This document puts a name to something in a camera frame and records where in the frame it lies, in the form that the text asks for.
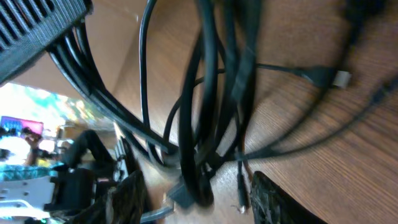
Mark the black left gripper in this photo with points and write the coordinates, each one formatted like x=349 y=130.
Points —
x=29 y=27

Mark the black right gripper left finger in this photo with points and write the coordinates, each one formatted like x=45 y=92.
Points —
x=123 y=203

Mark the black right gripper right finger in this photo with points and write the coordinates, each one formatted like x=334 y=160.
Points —
x=272 y=205

